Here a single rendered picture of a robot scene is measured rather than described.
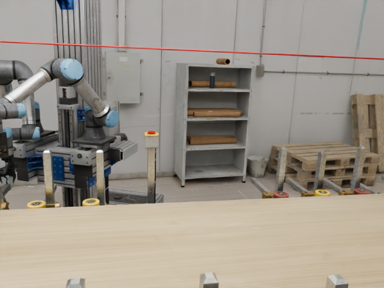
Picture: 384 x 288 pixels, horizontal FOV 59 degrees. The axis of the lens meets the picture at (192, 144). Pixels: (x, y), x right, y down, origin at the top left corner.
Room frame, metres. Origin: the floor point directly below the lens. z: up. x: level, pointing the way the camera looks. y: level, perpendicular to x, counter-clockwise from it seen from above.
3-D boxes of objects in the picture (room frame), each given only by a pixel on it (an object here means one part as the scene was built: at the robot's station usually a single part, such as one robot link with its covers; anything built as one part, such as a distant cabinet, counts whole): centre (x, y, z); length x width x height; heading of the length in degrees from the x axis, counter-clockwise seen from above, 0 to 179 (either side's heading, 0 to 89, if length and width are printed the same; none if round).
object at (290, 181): (1.99, -0.70, 0.83); 0.43 x 0.03 x 0.04; 12
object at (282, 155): (1.87, -0.51, 0.90); 0.03 x 0.03 x 0.48; 12
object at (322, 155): (1.92, -0.76, 0.87); 0.03 x 0.03 x 0.48; 12
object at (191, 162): (4.46, -0.25, 0.78); 0.90 x 0.45 x 1.55; 107
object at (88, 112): (2.30, 0.67, 1.21); 0.13 x 0.12 x 0.14; 55
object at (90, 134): (2.31, 0.68, 1.09); 0.15 x 0.15 x 0.10
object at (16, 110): (1.74, 0.94, 1.31); 0.11 x 0.11 x 0.08; 55
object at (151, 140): (1.72, 0.21, 1.18); 0.07 x 0.07 x 0.08; 12
